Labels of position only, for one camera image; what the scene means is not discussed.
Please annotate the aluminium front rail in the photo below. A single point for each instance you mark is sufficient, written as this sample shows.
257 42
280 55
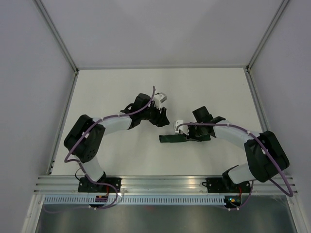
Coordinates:
155 185

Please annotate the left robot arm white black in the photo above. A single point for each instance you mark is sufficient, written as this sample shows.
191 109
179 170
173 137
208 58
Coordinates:
85 137

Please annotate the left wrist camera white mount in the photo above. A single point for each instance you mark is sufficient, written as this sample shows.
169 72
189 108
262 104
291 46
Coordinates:
158 99

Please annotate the left aluminium frame post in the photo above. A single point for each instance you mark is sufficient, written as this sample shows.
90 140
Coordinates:
55 33

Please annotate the dark green cloth napkin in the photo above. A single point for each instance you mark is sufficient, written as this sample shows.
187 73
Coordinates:
179 138

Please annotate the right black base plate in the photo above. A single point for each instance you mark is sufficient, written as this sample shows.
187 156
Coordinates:
221 185

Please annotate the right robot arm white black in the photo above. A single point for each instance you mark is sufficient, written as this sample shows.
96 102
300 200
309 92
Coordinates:
265 155

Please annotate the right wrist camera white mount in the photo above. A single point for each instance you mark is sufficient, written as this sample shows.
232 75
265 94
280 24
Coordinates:
180 127

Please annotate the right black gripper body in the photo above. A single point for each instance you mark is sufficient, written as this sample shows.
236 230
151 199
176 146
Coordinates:
195 132

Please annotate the aluminium frame post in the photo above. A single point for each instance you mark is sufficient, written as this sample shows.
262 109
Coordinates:
273 23
55 33

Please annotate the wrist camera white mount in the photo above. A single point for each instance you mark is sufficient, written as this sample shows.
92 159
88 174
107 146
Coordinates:
158 99
180 127

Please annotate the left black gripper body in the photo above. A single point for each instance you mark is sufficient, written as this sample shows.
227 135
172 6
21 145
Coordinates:
153 116

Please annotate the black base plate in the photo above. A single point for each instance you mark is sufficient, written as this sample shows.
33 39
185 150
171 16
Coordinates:
86 186
221 185

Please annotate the right aluminium frame post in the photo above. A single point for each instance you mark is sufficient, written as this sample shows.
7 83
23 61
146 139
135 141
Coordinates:
273 23

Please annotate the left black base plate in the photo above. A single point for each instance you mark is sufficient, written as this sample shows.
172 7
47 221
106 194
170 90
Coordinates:
86 186

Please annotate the white slotted cable duct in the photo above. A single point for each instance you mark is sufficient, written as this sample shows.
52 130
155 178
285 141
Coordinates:
136 200

